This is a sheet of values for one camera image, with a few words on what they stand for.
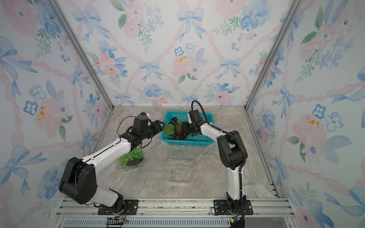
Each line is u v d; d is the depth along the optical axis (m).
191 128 0.86
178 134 0.97
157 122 0.78
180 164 0.89
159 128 0.77
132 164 0.86
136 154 0.87
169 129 0.94
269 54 0.88
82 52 0.86
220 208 0.73
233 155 0.54
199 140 1.00
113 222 0.73
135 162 0.86
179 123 1.04
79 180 0.41
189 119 0.84
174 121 1.02
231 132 0.55
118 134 0.62
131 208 0.75
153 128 0.76
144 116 0.80
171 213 0.74
